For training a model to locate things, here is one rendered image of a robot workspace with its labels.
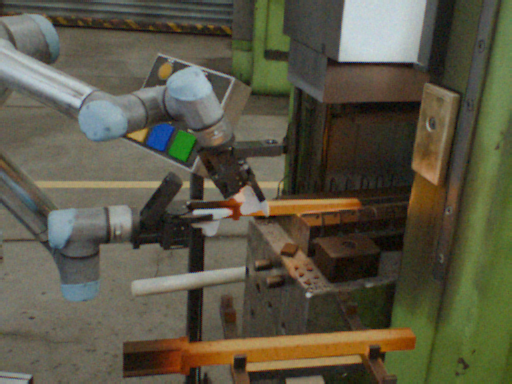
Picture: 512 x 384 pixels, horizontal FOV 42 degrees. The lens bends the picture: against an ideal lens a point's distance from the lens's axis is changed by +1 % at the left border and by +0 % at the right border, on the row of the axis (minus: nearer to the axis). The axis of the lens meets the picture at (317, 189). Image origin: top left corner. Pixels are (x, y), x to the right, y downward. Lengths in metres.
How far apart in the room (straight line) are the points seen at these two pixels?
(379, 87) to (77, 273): 0.72
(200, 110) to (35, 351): 1.67
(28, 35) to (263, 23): 4.83
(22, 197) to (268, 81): 5.11
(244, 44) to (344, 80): 5.28
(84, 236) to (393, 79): 0.70
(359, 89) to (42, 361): 1.77
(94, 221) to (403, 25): 0.71
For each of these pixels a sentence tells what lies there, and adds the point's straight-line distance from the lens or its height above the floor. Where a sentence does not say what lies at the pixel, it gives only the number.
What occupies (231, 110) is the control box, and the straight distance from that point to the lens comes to 1.83.
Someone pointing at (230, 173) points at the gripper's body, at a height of 1.11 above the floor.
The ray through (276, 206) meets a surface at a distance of 1.47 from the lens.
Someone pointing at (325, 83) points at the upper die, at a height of 1.31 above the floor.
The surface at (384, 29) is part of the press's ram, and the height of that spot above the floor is 1.43.
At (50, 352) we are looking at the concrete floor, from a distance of 2.78.
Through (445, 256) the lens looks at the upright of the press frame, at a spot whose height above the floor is 1.06.
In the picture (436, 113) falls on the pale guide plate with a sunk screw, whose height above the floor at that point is 1.31.
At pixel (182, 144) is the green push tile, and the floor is 1.01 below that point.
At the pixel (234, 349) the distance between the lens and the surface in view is 1.02.
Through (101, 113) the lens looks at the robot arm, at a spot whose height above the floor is 1.25.
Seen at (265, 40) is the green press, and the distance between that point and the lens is 6.38.
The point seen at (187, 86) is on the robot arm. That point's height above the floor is 1.30.
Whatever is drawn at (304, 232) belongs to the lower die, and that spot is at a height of 0.96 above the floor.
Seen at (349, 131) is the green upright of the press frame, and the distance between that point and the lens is 1.71.
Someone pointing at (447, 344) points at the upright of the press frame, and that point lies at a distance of 1.32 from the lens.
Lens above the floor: 1.61
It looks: 22 degrees down
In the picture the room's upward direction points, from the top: 6 degrees clockwise
